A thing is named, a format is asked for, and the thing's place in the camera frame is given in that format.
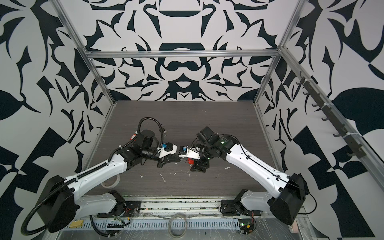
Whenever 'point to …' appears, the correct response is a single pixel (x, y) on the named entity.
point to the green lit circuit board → (246, 226)
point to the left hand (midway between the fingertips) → (181, 155)
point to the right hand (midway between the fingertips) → (192, 158)
